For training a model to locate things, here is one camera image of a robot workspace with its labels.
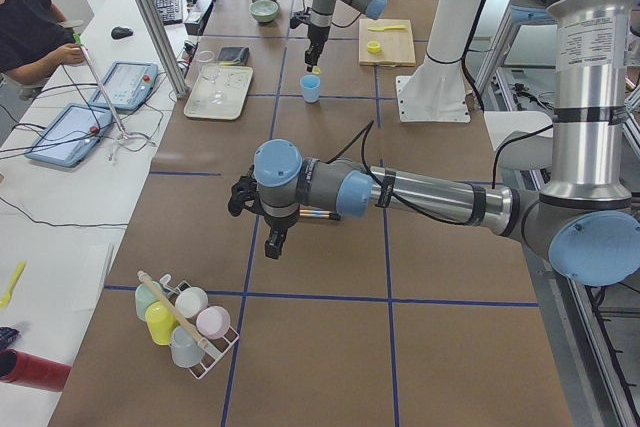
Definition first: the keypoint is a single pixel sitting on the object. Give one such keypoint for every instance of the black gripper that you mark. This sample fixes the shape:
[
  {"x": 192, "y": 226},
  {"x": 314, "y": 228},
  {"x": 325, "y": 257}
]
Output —
[
  {"x": 278, "y": 222},
  {"x": 315, "y": 38}
]

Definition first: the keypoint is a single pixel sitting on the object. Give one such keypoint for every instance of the steel handle utensil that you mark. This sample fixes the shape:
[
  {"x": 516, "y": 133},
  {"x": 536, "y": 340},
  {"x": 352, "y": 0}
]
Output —
[{"x": 319, "y": 214}]

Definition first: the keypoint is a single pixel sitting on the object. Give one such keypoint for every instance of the blue cup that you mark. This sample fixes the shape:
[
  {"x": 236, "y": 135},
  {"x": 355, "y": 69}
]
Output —
[{"x": 310, "y": 88}]

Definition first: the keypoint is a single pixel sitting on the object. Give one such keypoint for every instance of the white plastic cup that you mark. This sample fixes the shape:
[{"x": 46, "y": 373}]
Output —
[{"x": 191, "y": 301}]

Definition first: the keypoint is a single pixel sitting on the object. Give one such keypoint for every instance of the pink plastic cup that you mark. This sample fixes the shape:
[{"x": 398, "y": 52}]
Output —
[{"x": 213, "y": 322}]

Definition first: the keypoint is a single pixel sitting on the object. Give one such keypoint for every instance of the green plastic cup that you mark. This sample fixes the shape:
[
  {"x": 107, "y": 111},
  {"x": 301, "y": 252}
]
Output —
[{"x": 143, "y": 298}]

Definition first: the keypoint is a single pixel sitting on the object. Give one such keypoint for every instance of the yellow plastic cup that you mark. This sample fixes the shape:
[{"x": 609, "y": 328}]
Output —
[{"x": 160, "y": 323}]

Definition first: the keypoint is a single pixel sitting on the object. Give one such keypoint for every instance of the grey-blue plastic cup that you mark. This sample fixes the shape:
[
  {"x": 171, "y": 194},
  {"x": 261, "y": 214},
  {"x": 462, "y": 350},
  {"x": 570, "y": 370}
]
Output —
[{"x": 185, "y": 352}]

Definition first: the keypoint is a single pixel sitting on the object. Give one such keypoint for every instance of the green ceramic bowl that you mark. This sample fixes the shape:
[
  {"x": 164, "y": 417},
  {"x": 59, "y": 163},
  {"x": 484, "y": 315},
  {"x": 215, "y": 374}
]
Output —
[{"x": 264, "y": 11}]

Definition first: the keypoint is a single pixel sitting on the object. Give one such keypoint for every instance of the yellow plastic knife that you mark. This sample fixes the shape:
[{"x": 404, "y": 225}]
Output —
[{"x": 385, "y": 28}]

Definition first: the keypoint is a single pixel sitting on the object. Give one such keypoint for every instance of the dark folded cloth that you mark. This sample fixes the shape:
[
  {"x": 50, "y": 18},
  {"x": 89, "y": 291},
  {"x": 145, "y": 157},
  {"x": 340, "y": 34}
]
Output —
[{"x": 234, "y": 55}]

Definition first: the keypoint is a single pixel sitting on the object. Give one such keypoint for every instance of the wooden cutting board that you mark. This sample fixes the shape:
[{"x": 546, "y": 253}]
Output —
[{"x": 397, "y": 47}]

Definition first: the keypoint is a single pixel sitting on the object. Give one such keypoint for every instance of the wine glass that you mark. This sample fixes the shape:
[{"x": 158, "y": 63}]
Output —
[{"x": 210, "y": 70}]

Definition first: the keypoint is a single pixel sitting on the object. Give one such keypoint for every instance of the beige tray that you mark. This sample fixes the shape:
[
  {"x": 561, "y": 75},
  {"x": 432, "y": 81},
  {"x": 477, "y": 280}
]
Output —
[{"x": 234, "y": 82}]

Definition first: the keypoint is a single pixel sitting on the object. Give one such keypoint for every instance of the black keyboard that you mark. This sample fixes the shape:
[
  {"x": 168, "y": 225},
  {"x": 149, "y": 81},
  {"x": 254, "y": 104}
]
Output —
[{"x": 170, "y": 11}]

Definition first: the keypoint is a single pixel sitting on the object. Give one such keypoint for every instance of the metal stick with stand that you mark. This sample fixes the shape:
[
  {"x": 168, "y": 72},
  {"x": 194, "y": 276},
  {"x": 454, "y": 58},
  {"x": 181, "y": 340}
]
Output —
[{"x": 124, "y": 134}]

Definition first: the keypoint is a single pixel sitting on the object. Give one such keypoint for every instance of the upper blue teach pendant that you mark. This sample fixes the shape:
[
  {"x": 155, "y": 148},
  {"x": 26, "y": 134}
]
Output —
[{"x": 128, "y": 84}]

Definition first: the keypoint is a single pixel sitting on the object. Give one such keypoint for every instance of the blue teach pendant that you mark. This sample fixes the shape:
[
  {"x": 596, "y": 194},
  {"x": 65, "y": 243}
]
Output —
[
  {"x": 128, "y": 84},
  {"x": 70, "y": 136}
]

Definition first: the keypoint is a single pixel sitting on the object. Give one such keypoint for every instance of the black computer mouse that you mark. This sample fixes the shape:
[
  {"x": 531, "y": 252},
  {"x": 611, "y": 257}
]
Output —
[{"x": 118, "y": 33}]

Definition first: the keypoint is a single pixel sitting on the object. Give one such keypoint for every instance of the lower blue teach pendant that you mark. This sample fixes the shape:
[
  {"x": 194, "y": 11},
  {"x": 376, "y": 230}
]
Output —
[{"x": 70, "y": 136}]

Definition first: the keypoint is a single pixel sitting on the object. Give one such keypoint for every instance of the white chair seat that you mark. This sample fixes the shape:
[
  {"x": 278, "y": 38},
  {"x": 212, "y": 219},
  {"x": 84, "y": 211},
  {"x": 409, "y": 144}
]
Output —
[{"x": 527, "y": 154}]

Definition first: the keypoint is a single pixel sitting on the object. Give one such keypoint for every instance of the seated person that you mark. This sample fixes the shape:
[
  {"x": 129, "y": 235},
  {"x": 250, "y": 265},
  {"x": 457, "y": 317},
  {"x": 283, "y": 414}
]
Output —
[{"x": 33, "y": 41}]

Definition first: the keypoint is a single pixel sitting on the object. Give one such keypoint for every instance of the yellow plastic fork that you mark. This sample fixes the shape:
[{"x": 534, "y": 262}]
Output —
[{"x": 7, "y": 294}]

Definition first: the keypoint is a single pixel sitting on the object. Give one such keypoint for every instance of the red cylinder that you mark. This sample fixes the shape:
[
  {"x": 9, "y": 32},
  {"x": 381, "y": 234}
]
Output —
[{"x": 28, "y": 370}]

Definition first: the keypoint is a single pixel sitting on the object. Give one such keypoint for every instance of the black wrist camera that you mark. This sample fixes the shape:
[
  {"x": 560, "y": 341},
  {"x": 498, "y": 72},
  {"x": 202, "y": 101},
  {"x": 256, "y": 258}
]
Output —
[{"x": 244, "y": 196}]

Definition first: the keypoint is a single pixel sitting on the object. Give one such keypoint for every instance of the white wire cup rack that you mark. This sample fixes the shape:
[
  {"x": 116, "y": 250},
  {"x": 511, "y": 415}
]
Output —
[{"x": 214, "y": 350}]

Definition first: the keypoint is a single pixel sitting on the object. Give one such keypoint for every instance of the aluminium frame post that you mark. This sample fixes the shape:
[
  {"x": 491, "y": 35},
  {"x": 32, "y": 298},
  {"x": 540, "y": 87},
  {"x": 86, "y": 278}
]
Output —
[{"x": 163, "y": 47}]

